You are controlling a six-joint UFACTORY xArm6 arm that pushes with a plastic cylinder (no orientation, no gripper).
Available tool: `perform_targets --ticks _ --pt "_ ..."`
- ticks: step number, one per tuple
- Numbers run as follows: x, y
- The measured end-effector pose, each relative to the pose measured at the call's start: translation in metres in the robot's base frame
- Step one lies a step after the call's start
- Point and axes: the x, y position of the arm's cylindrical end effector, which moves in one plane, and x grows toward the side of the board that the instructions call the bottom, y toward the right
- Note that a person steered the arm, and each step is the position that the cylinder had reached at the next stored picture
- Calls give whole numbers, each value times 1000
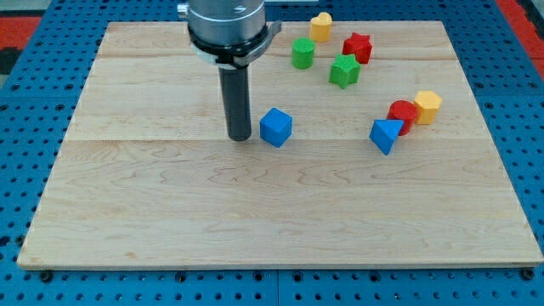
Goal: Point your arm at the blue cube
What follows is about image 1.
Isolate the blue cube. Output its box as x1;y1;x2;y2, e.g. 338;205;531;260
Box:
259;108;292;148

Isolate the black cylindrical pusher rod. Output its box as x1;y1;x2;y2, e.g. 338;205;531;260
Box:
219;66;252;142

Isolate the wooden board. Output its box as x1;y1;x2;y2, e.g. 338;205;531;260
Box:
18;21;543;270

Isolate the green cylinder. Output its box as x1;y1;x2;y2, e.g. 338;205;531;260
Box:
292;37;315;70

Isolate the green star block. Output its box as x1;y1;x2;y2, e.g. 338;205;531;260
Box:
328;54;361;89

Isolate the blue triangular prism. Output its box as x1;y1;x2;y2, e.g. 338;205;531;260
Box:
369;119;404;156

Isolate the yellow heart block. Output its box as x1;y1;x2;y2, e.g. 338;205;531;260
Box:
309;12;332;43

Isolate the red cylinder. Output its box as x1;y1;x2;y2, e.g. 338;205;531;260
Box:
387;100;417;136

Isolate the red star block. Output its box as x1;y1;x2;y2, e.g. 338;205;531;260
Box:
342;32;373;65

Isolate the yellow hexagonal prism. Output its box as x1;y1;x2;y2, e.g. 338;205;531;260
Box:
414;91;443;125

